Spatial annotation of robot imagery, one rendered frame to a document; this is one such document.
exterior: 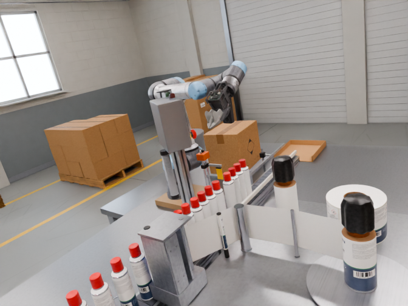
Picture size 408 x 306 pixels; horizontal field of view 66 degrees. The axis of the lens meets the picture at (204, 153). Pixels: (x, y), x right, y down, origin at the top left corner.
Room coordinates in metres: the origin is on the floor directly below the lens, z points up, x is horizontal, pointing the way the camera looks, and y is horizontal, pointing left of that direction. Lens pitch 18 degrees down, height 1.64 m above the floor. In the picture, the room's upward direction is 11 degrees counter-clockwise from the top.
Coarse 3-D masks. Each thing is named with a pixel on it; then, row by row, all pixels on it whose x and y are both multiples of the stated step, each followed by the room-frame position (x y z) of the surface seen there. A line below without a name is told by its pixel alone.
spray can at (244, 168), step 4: (240, 160) 1.45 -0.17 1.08; (244, 160) 1.44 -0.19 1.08; (240, 164) 1.44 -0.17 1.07; (244, 164) 1.44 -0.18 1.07; (244, 168) 1.43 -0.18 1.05; (244, 172) 1.43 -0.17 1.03; (248, 172) 1.44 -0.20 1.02; (244, 176) 1.43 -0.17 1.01; (248, 176) 1.43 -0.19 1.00; (248, 180) 1.43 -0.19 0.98; (248, 184) 1.43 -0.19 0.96; (248, 188) 1.43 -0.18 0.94; (248, 192) 1.43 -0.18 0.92
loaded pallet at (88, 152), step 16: (64, 128) 4.70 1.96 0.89; (80, 128) 4.43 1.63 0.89; (96, 128) 4.44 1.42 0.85; (112, 128) 4.64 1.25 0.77; (128, 128) 4.85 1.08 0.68; (64, 144) 4.66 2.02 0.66; (80, 144) 4.36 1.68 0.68; (96, 144) 4.38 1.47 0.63; (112, 144) 4.57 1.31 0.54; (128, 144) 4.78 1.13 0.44; (64, 160) 4.75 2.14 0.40; (80, 160) 4.46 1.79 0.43; (96, 160) 4.32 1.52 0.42; (112, 160) 4.51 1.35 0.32; (128, 160) 4.72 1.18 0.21; (64, 176) 4.89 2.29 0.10; (80, 176) 4.55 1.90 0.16; (96, 176) 4.28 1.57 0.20; (112, 176) 4.70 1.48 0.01
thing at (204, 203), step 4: (200, 192) 1.18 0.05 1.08; (204, 192) 1.17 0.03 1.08; (200, 196) 1.16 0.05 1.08; (204, 196) 1.17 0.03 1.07; (200, 200) 1.16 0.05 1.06; (204, 200) 1.16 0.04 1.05; (208, 200) 1.18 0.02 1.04; (200, 204) 1.16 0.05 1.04; (204, 204) 1.15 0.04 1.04; (208, 204) 1.16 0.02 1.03; (204, 208) 1.15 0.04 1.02; (208, 208) 1.16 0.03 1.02; (204, 212) 1.15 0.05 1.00; (208, 212) 1.16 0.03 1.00; (204, 216) 1.15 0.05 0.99; (208, 216) 1.16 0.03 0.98
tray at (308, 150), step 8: (288, 144) 2.20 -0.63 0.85; (296, 144) 2.20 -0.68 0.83; (304, 144) 2.17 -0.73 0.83; (312, 144) 2.13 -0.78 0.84; (320, 144) 2.09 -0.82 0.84; (280, 152) 2.08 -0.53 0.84; (288, 152) 2.07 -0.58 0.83; (304, 152) 2.01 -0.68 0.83; (312, 152) 1.99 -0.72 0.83; (320, 152) 1.96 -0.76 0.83; (304, 160) 1.88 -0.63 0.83; (312, 160) 1.84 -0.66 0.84
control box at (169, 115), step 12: (156, 108) 1.17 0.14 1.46; (168, 108) 1.15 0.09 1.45; (180, 108) 1.16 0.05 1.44; (156, 120) 1.24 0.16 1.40; (168, 120) 1.15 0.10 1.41; (180, 120) 1.16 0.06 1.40; (168, 132) 1.14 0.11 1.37; (180, 132) 1.16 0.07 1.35; (168, 144) 1.14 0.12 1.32; (180, 144) 1.15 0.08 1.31
